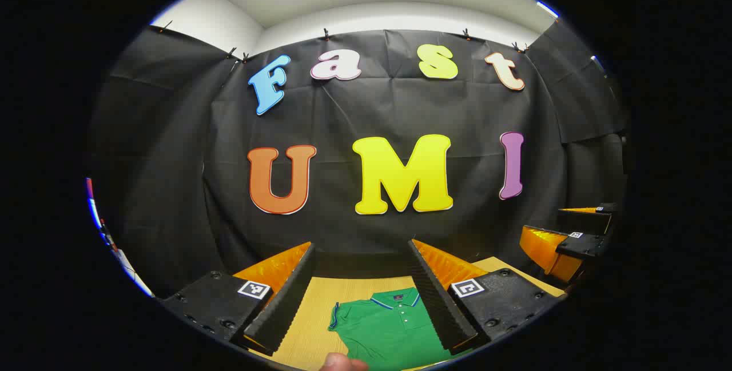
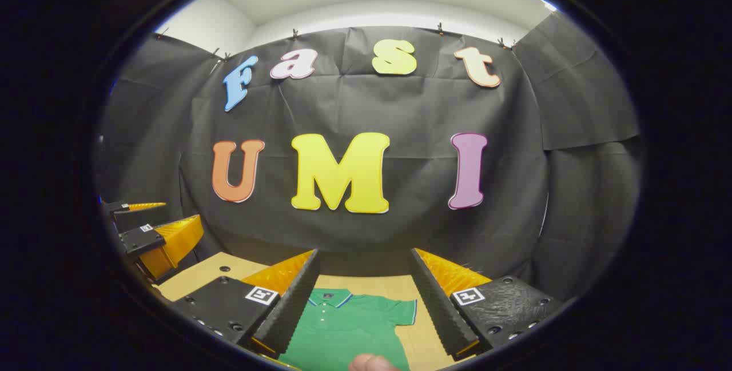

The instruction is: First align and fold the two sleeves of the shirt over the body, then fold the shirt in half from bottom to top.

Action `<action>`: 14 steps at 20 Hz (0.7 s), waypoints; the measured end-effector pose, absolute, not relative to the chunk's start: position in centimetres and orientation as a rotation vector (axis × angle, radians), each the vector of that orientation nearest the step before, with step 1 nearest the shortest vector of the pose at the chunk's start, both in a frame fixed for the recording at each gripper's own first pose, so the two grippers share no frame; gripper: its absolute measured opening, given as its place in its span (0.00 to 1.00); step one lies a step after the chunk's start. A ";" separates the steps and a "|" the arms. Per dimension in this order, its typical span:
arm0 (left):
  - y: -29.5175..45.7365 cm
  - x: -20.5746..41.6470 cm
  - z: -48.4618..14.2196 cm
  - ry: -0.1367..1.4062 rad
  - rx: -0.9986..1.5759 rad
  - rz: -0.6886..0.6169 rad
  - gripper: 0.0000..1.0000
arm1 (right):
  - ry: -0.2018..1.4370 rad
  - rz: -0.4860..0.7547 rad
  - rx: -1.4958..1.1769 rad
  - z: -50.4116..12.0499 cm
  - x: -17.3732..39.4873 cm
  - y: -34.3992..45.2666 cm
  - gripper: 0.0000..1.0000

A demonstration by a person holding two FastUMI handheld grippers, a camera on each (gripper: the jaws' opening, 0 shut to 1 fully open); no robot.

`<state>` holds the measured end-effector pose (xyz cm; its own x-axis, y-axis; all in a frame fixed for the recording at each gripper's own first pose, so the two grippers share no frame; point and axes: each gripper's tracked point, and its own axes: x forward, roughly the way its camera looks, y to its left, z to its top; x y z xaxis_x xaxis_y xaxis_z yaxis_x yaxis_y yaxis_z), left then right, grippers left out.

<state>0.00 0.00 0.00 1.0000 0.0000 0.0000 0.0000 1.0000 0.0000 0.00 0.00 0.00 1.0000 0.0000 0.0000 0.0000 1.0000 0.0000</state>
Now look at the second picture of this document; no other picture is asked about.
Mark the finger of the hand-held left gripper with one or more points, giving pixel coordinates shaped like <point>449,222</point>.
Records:
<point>171,242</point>
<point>140,218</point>

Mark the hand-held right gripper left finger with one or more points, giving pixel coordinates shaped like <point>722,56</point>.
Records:
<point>291,308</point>

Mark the green T-shirt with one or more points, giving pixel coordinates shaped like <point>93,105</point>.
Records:
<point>343,331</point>

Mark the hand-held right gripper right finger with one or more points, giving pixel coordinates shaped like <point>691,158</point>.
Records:
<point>437,308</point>

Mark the black backdrop cloth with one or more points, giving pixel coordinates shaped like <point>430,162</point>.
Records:
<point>400,108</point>

